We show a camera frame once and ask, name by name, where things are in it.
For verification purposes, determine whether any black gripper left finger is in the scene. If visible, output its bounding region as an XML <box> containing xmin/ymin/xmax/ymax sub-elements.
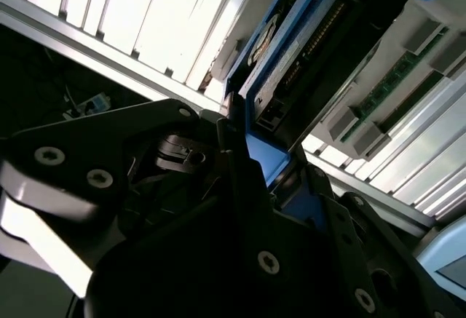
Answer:
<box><xmin>0</xmin><ymin>92</ymin><xmax>291</xmax><ymax>298</ymax></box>

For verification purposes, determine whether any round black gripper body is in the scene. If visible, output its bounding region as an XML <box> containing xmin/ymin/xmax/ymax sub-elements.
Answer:
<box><xmin>82</xmin><ymin>194</ymin><xmax>352</xmax><ymax>318</ymax></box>

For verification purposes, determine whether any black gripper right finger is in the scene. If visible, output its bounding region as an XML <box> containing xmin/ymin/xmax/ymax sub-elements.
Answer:
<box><xmin>290</xmin><ymin>148</ymin><xmax>451</xmax><ymax>318</ymax></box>

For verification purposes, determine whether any hard disk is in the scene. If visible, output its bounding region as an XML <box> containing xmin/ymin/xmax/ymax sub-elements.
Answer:
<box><xmin>224</xmin><ymin>0</ymin><xmax>447</xmax><ymax>226</ymax></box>

